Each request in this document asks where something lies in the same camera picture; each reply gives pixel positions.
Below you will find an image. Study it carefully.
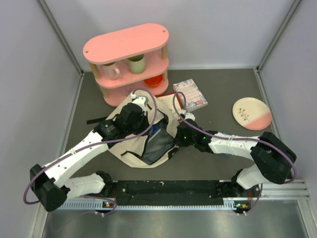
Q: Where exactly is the blue orange book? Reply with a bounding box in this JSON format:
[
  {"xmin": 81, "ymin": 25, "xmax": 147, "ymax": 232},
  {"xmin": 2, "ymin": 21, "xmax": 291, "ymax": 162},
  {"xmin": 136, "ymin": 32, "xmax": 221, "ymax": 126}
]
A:
[{"xmin": 148, "ymin": 124, "xmax": 165, "ymax": 141}]

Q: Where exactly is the cream canvas backpack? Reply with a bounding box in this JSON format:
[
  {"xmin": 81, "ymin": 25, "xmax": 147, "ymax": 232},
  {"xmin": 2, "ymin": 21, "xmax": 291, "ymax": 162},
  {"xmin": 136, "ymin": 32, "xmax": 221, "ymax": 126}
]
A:
[{"xmin": 86, "ymin": 89, "xmax": 184, "ymax": 169}]

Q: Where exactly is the floral white book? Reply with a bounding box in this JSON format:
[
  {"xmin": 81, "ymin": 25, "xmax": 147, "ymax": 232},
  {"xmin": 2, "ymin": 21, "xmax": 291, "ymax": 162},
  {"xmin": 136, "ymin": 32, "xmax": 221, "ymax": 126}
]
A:
[{"xmin": 173, "ymin": 79, "xmax": 208, "ymax": 112}]

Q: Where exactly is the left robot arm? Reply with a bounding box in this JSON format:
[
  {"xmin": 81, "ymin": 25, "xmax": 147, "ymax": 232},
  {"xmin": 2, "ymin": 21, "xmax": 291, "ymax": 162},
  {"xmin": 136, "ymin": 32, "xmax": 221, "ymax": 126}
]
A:
[{"xmin": 27, "ymin": 96, "xmax": 151, "ymax": 212}]

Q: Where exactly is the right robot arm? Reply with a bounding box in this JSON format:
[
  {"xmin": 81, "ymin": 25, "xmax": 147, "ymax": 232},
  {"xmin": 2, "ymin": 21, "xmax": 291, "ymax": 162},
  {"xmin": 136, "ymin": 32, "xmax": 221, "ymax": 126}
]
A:
[{"xmin": 175, "ymin": 119, "xmax": 297, "ymax": 196}]

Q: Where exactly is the clear glass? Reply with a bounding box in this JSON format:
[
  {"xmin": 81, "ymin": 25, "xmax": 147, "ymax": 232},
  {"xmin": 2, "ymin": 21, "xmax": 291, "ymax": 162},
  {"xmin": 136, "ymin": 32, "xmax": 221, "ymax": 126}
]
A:
[{"xmin": 121, "ymin": 84, "xmax": 133, "ymax": 97}]

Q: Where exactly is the red-bordered white book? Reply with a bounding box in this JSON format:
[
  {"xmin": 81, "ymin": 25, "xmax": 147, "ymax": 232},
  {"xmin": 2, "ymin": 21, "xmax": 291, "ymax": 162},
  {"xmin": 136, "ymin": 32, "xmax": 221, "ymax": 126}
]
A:
[{"xmin": 157, "ymin": 92, "xmax": 184, "ymax": 121}]

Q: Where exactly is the orange bowl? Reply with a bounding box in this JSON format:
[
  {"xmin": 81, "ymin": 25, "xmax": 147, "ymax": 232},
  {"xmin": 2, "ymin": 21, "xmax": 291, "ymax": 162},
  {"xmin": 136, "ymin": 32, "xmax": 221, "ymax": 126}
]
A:
[{"xmin": 144, "ymin": 74, "xmax": 163, "ymax": 87}]

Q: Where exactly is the pink mug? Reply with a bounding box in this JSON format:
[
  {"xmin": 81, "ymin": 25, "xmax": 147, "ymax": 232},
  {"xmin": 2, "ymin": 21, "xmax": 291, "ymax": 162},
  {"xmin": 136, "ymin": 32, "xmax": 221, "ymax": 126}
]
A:
[{"xmin": 102, "ymin": 62, "xmax": 121, "ymax": 80}]

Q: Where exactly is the green mug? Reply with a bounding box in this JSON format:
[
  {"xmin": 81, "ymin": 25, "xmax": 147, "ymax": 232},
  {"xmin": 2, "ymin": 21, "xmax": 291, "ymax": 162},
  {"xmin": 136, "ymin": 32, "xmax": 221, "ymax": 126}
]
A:
[{"xmin": 122, "ymin": 54, "xmax": 146, "ymax": 74}]

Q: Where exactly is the pink three-tier shelf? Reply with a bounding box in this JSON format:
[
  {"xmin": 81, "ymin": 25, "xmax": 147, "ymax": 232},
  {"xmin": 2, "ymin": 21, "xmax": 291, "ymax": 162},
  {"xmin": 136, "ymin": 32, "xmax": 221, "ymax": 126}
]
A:
[{"xmin": 83, "ymin": 23, "xmax": 169, "ymax": 107}]

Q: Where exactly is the cream and pink plate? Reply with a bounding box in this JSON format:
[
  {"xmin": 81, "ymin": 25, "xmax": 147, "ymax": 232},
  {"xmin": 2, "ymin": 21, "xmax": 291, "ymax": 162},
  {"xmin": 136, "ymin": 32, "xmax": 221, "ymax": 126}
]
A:
[{"xmin": 232, "ymin": 97, "xmax": 272, "ymax": 130}]

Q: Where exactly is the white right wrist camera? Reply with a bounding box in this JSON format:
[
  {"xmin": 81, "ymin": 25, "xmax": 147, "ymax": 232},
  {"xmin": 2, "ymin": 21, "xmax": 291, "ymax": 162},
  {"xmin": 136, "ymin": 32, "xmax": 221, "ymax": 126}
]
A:
[{"xmin": 180, "ymin": 111, "xmax": 196, "ymax": 121}]

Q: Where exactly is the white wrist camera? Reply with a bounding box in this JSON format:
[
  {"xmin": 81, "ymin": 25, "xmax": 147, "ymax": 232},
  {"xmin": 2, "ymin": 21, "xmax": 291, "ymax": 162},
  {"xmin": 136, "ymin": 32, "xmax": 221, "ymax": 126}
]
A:
[
  {"xmin": 180, "ymin": 111, "xmax": 196, "ymax": 121},
  {"xmin": 130, "ymin": 92, "xmax": 149, "ymax": 111}
]

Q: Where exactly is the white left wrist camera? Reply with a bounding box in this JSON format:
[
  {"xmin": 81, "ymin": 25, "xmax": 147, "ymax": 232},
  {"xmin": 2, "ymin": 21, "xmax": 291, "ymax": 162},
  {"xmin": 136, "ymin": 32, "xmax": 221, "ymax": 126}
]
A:
[{"xmin": 130, "ymin": 92, "xmax": 149, "ymax": 111}]

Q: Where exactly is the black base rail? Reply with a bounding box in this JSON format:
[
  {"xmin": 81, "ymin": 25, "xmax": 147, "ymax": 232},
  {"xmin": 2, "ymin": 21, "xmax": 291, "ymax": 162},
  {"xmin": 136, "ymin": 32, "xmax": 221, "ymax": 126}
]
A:
[{"xmin": 98, "ymin": 180, "xmax": 260, "ymax": 206}]

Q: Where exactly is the grey cable duct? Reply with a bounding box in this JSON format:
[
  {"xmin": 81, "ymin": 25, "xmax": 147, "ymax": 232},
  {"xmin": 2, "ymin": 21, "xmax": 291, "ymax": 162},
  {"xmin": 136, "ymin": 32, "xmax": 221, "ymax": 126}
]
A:
[{"xmin": 58, "ymin": 199, "xmax": 251, "ymax": 211}]

